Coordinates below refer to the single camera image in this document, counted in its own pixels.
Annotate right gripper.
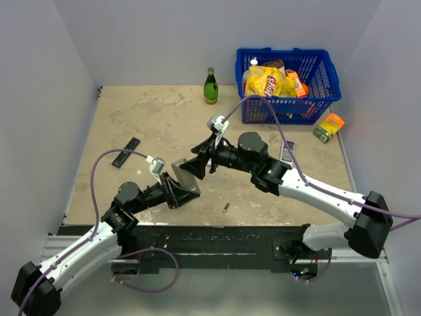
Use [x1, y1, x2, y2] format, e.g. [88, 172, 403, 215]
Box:
[180, 132, 255, 180]

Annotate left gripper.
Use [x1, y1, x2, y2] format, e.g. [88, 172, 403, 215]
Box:
[130, 172, 199, 214]

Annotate grey beige remote control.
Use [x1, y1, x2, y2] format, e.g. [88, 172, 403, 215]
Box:
[171, 158, 201, 194]

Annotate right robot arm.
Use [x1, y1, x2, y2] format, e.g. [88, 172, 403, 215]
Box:
[180, 132, 393, 259]

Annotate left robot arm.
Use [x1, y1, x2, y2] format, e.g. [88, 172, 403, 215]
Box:
[11, 171, 200, 315]

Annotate black remote control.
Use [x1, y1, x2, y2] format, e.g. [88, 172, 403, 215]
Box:
[111, 137, 141, 169]

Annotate white grey remote control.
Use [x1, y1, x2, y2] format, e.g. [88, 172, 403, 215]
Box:
[280, 140, 296, 165]

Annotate AAA battery front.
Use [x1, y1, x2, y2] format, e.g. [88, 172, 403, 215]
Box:
[222, 203, 230, 213]

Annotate green glass bottle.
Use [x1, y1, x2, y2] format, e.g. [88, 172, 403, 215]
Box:
[203, 67, 218, 104]

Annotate yellow chips bag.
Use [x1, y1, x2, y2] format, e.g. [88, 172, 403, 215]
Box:
[244, 65, 296, 97]

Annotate orange snack box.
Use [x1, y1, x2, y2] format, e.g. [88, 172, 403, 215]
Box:
[285, 69, 309, 98]

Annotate brown snack package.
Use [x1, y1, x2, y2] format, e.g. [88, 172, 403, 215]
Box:
[262, 59, 284, 69]

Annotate blue plastic shopping basket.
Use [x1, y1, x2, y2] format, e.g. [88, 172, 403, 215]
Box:
[235, 47, 341, 125]

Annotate green orange carton box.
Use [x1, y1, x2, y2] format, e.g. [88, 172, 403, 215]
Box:
[313, 113, 345, 144]

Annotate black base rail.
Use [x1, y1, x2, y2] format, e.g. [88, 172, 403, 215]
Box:
[116, 225, 332, 278]

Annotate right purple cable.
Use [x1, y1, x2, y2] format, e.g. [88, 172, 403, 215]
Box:
[222, 94, 421, 231]

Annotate aluminium frame rail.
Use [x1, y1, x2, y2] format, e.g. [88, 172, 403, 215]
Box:
[41, 236, 374, 263]

